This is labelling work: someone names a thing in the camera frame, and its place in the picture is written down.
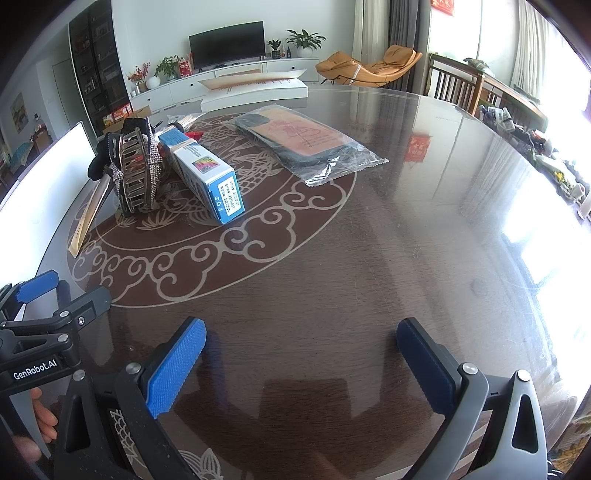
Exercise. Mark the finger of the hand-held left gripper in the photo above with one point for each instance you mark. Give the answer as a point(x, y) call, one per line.
point(87, 307)
point(37, 286)

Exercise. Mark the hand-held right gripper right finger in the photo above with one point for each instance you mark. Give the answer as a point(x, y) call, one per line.
point(427, 364)

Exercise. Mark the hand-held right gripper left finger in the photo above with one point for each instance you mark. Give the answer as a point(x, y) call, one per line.
point(178, 364)

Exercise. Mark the gold box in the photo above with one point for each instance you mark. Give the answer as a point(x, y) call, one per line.
point(87, 219)

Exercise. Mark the rhinestone hair claw clip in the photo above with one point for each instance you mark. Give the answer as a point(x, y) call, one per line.
point(136, 170)

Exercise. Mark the blue and white carton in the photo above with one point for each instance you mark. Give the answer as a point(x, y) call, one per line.
point(203, 177)

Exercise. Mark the person's left hand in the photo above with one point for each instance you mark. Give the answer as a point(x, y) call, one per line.
point(44, 417)

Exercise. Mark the white panel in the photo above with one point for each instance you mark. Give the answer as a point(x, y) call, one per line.
point(46, 180)

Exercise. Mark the yellow boxes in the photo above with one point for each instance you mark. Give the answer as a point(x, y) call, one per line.
point(119, 113)

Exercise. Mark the cardboard box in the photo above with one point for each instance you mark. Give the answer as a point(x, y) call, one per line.
point(141, 114)

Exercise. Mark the small red packet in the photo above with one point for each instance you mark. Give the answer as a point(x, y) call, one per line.
point(194, 135)

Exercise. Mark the white cup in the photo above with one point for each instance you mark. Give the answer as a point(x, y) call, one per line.
point(584, 203)

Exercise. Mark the dark glass display cabinet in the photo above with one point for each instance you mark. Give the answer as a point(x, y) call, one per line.
point(99, 69)

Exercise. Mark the red flowers in white vase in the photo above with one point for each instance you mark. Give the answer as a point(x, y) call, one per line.
point(142, 76)

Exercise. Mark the white tv cabinet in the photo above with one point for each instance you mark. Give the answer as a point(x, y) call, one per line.
point(184, 87)

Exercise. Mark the clutter of small bottles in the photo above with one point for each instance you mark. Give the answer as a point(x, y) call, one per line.
point(540, 147)

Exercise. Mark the leafy green potted plant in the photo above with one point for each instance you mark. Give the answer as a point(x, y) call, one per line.
point(167, 67)

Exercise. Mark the phone case in clear bag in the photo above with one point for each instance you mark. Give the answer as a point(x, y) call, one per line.
point(309, 138)

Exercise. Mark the red gift box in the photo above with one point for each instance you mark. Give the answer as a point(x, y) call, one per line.
point(185, 67)

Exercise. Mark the open white flat box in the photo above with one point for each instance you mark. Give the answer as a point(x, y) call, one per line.
point(254, 90)

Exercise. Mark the wooden bench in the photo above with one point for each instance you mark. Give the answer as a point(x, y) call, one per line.
point(517, 99)

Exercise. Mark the wooden slatted chair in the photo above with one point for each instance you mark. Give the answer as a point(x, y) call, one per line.
point(455, 85)

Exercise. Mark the black television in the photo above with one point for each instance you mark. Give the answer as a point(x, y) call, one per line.
point(227, 44)

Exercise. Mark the orange lounge chair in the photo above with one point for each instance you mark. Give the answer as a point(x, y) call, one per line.
point(369, 69)

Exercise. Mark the small potted plant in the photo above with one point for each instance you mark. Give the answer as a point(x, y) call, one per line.
point(275, 48)

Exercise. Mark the grey and white curtains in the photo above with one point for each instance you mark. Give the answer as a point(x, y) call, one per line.
point(397, 27)

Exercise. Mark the sheer white curtain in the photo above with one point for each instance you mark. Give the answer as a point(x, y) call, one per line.
point(531, 41)

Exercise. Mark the large green potted plant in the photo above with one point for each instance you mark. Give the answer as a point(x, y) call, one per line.
point(304, 40)

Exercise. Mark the red window decoration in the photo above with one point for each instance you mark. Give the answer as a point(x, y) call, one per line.
point(441, 3)

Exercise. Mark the framed wall picture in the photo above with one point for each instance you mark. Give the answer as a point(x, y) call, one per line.
point(19, 111)

